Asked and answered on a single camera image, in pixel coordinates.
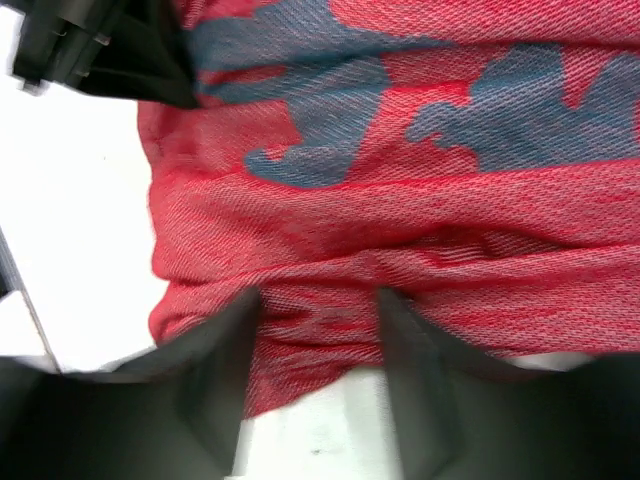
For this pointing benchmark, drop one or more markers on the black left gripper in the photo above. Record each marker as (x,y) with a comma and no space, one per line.
(125,49)

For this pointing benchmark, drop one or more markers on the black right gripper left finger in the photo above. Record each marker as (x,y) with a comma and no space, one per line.
(172,413)

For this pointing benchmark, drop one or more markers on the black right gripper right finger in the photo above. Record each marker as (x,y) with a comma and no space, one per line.
(461,413)

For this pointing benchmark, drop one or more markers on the red printed pillowcase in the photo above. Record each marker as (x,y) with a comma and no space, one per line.
(480,156)

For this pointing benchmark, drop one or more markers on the white pillow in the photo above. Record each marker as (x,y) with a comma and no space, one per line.
(341,431)

